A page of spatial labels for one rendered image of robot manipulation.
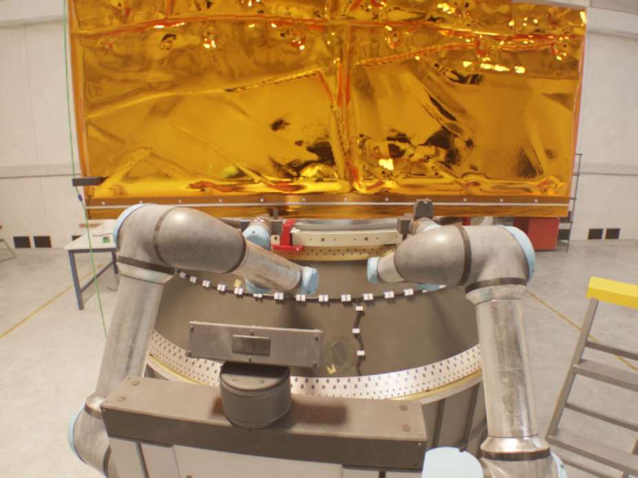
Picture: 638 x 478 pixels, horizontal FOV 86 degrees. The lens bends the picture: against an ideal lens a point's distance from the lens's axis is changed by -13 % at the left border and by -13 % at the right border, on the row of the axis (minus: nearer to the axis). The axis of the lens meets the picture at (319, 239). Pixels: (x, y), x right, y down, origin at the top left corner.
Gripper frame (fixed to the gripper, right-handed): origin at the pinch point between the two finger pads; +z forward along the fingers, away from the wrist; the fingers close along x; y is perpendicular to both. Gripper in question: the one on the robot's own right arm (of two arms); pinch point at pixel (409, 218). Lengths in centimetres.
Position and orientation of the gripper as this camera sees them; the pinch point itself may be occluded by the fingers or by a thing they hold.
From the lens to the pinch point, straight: 137.9
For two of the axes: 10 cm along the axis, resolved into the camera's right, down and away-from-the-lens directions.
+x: 10.0, -0.1, 0.4
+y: 0.0, 9.7, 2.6
